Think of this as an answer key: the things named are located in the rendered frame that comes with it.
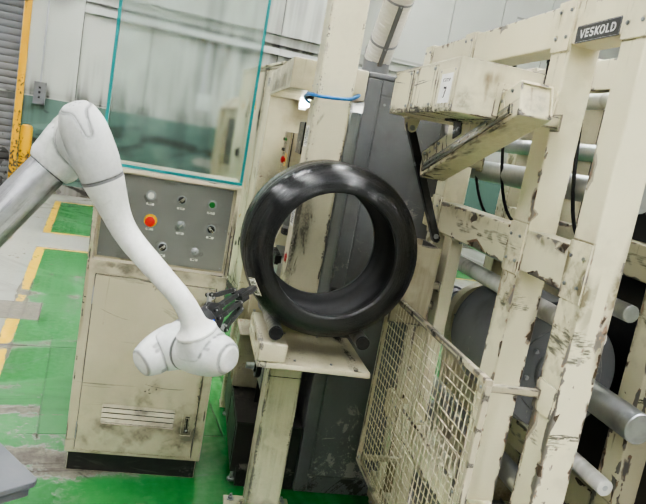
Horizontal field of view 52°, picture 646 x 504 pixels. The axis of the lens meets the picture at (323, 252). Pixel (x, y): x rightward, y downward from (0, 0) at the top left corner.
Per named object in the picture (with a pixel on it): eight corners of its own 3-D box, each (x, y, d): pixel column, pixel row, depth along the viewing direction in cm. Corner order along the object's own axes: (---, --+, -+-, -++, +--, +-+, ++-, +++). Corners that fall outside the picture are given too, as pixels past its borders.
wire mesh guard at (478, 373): (355, 459, 261) (389, 290, 250) (359, 460, 262) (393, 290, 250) (430, 628, 175) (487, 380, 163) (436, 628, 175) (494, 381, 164)
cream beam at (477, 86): (386, 113, 233) (394, 71, 230) (453, 126, 238) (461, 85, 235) (448, 111, 174) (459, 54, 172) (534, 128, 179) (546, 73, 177)
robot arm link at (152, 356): (176, 350, 184) (208, 356, 176) (132, 380, 172) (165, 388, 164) (164, 315, 180) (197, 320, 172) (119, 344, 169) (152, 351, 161)
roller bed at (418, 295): (374, 307, 261) (388, 233, 256) (409, 311, 264) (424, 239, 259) (387, 321, 242) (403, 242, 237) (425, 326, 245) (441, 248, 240)
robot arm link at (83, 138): (133, 170, 155) (122, 164, 166) (106, 94, 148) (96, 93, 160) (78, 189, 150) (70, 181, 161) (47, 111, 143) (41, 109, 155)
